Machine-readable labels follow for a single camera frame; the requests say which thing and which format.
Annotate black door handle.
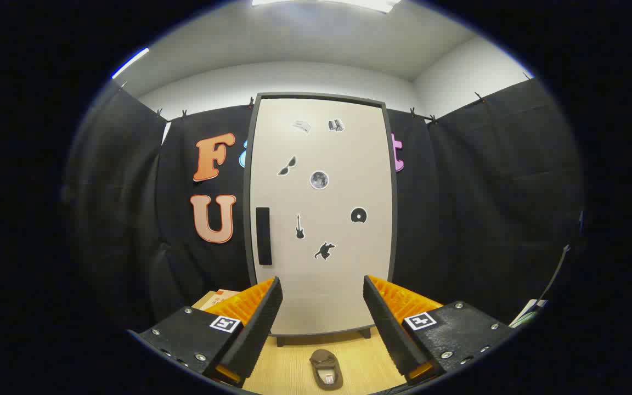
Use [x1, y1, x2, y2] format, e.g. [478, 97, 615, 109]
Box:
[256, 207, 272, 266]

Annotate grey shoe cabinet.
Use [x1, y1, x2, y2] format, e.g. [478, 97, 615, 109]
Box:
[243, 92, 399, 347]

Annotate brown fuzzy slipper shoe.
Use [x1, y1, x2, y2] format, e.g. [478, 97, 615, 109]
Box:
[309, 349, 344, 391]

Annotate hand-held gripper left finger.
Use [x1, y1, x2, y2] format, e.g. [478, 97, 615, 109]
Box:
[128, 276, 284, 388]

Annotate dark slanted stand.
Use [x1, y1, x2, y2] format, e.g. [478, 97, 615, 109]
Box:
[538, 244, 571, 302]

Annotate ceiling light panel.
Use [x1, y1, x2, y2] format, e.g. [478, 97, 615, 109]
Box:
[252, 0, 402, 13]
[111, 48, 150, 79]

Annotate black backdrop cloth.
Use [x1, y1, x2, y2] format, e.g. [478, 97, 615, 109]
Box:
[64, 77, 585, 341]

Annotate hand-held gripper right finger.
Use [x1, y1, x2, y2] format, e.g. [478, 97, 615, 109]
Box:
[363, 274, 516, 385]

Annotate row of black cloth clips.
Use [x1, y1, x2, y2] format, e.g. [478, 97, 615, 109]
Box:
[120, 72, 533, 124]

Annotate white paper sheets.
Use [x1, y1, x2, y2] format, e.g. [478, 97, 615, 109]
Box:
[510, 299, 548, 328]

